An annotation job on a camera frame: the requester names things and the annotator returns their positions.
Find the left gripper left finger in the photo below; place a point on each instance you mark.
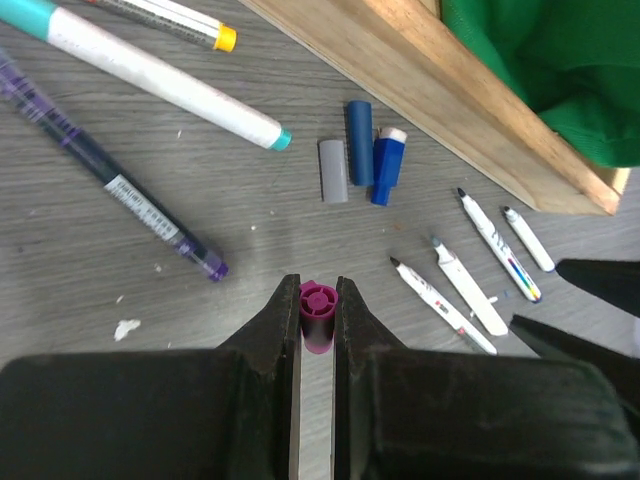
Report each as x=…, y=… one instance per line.
x=231, y=412

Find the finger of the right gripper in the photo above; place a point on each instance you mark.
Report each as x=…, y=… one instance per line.
x=549, y=342
x=615, y=282

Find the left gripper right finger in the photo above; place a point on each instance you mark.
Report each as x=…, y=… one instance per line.
x=402, y=413

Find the pink marker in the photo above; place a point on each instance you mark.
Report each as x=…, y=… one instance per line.
x=442, y=307

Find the white marker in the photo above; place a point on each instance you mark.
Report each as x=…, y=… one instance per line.
x=529, y=239

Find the grey cap marker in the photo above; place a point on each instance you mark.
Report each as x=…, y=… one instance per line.
x=468, y=289

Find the magenta pen cap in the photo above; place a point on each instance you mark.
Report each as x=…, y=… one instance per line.
x=317, y=306

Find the blue cap marker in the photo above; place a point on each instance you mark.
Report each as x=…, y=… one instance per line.
x=500, y=248

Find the blue white eraser cap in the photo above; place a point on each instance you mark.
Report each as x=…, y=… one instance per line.
x=388, y=154

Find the grey pen cap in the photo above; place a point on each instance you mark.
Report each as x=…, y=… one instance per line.
x=333, y=170

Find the blue pen cap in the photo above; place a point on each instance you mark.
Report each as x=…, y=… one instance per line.
x=360, y=139

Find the teal cap marker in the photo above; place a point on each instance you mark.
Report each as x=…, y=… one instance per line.
x=82, y=39

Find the purple cap marker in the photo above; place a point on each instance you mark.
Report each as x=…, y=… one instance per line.
x=22, y=93

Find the green tank top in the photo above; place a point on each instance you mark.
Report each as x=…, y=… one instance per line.
x=574, y=63

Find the wooden clothes rack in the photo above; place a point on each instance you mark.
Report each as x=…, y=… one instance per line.
x=402, y=54

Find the yellow cap marker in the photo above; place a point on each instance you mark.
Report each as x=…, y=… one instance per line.
x=177, y=20

